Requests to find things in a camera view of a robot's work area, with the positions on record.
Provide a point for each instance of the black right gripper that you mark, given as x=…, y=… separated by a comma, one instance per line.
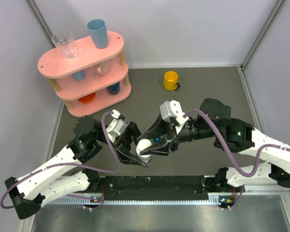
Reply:
x=160, y=128

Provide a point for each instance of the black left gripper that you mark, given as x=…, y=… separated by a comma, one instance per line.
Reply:
x=123, y=144

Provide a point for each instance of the white bottle cap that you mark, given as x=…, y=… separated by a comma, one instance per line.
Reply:
x=142, y=145

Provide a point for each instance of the teal pill organizer box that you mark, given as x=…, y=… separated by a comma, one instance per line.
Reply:
x=156, y=140

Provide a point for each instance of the white pill bottle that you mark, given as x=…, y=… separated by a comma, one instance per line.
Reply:
x=145, y=158

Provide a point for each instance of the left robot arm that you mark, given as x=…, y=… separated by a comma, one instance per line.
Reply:
x=66, y=173

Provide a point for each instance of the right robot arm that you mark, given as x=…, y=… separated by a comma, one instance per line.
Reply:
x=256, y=158

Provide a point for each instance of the dark blue faceted cup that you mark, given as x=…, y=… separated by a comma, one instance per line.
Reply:
x=114, y=89

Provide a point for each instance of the yellow mug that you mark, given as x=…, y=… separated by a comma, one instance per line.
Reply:
x=171, y=81

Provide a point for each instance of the orange plastic bowl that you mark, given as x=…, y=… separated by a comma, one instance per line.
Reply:
x=88, y=98

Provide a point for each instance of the pink three-tier wooden shelf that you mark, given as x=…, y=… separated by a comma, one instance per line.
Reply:
x=58, y=71

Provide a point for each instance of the small light blue cup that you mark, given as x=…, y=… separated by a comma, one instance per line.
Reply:
x=79, y=75

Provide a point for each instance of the light blue plastic tumbler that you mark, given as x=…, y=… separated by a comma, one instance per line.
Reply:
x=98, y=32

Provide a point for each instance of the clear drinking glass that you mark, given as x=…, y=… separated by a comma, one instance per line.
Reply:
x=64, y=42

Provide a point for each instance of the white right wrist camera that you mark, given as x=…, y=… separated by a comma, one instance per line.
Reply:
x=171, y=111

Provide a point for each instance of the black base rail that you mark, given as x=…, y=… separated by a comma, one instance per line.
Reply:
x=156, y=188

